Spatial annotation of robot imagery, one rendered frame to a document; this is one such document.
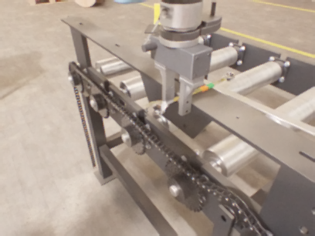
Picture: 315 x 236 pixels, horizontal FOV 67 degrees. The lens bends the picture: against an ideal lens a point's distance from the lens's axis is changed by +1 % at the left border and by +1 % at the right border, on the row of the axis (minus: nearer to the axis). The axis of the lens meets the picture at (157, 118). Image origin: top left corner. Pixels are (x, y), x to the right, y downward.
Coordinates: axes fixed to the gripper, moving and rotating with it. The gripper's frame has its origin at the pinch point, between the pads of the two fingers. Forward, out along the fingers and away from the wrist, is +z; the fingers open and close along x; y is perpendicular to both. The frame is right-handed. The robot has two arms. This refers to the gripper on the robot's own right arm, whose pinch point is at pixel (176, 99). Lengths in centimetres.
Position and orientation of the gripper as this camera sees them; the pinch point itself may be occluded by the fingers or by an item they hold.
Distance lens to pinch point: 53.6
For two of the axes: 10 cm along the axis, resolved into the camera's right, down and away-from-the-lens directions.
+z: 0.1, 8.0, 6.0
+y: -8.1, 3.6, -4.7
